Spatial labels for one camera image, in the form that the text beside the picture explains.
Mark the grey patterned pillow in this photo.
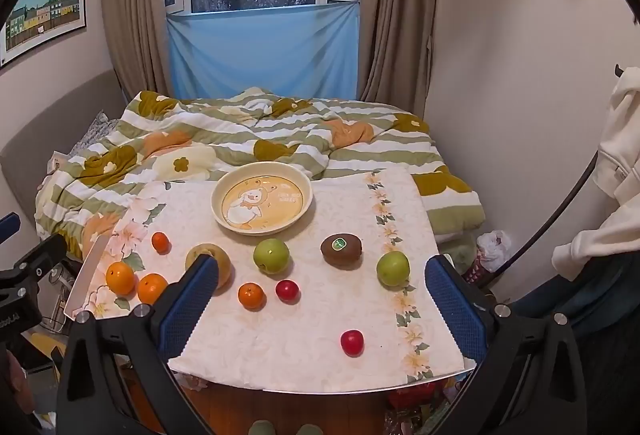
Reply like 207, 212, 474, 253
70, 111, 122, 156

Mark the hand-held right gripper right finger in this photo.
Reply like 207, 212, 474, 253
424, 254, 589, 435

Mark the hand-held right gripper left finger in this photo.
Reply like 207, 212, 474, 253
56, 254, 221, 435

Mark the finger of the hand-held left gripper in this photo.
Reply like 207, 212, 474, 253
0, 212, 22, 244
0, 234, 69, 276

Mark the floral print table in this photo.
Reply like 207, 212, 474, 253
63, 165, 478, 392

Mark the beige curtain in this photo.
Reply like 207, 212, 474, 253
100, 0, 174, 102
357, 0, 439, 118

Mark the white hoodie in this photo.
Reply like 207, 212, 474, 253
551, 65, 640, 284

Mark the black curved tube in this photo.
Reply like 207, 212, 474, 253
475, 150, 602, 290

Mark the white plastic bag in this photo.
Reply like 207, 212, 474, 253
476, 230, 514, 274

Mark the large orange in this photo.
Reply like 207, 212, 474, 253
137, 273, 169, 306
105, 262, 137, 297

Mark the green apple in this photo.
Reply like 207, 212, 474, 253
252, 238, 291, 275
376, 251, 411, 288

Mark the small red fruit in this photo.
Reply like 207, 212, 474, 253
275, 279, 301, 302
340, 329, 365, 357

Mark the yellow-brown pear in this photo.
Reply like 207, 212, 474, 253
185, 243, 233, 291

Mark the cream plate with cartoon print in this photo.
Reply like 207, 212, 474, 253
211, 162, 314, 234

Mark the brown kiwi with green sticker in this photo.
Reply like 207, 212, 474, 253
320, 233, 363, 268

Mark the red packaging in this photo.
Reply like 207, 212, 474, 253
389, 382, 451, 412

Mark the wall poster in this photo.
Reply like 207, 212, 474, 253
0, 0, 89, 68

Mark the dark blue cloth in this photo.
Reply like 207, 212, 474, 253
510, 255, 640, 332

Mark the striped floral blanket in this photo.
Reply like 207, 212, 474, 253
34, 87, 486, 261

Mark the grey padded headboard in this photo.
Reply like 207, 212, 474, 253
0, 69, 127, 236

